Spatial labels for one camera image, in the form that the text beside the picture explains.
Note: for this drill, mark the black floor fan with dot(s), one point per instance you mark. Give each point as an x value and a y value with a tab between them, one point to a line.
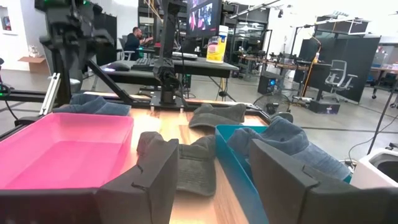
273	105

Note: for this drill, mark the blue denim cap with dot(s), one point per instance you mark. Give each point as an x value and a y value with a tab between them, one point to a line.
91	105
280	137

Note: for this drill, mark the black monitor screen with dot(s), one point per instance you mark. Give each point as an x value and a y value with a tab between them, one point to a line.
203	17

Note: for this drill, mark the white mesh office chair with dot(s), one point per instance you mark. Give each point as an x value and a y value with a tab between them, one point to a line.
339	70

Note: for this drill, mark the person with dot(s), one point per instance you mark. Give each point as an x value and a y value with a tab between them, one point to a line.
133	42

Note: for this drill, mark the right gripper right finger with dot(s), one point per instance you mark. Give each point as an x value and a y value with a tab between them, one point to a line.
295	196

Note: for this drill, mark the silver aluminium bracket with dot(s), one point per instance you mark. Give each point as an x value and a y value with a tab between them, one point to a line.
49	93

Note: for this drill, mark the black room partition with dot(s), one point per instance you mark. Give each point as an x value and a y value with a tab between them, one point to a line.
360	62

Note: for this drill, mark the white plastic container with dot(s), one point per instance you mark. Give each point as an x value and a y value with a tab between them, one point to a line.
363	174

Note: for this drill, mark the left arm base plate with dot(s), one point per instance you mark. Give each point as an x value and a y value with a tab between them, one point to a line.
158	101

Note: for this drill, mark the grey office chair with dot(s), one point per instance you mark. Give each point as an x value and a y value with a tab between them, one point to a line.
122	49

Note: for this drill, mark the grey keyboard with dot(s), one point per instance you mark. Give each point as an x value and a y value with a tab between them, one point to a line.
185	56

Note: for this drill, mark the long wooden workbench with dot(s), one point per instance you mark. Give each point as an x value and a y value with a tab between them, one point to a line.
280	63

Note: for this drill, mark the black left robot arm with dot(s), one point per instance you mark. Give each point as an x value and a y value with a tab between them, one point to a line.
164	73

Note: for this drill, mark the black aluminium table frame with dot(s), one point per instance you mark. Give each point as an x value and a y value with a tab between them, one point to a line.
109	81

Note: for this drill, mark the yellow wipes canister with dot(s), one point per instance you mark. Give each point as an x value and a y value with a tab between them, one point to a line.
216	46

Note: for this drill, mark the black keyboard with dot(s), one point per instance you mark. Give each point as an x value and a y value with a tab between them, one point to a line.
143	63

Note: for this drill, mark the translucent pink plastic bin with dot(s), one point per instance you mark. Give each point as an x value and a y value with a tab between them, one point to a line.
62	149

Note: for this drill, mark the black tripod pole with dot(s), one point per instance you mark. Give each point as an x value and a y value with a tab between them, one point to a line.
380	124

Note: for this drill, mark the teal blue plastic bin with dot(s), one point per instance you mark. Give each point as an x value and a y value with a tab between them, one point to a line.
236	174

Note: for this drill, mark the black computer tower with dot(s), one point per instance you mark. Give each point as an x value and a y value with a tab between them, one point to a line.
264	85

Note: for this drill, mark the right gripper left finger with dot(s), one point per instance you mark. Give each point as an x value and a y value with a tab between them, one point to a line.
146	193

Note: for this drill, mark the black computer mouse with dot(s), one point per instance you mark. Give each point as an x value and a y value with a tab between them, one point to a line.
118	66

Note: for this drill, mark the dark grey cap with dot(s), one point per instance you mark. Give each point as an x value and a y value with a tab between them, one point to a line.
217	115
196	168

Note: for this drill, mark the brown cardboard box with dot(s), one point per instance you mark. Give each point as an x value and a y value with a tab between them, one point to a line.
37	67

